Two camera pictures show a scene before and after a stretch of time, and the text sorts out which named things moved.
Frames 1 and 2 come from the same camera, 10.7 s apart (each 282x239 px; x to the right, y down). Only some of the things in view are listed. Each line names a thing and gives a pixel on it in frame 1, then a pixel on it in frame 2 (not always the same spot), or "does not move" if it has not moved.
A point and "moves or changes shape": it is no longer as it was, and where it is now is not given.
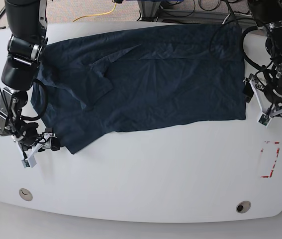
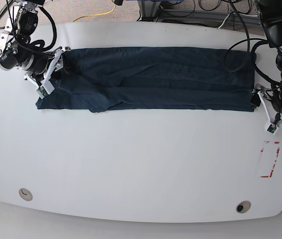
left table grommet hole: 25,194 does not move
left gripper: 30,141 -> 46,86
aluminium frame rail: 203,15 does not move
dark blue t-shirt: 86,86 moves or changes shape
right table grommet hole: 243,206 does not move
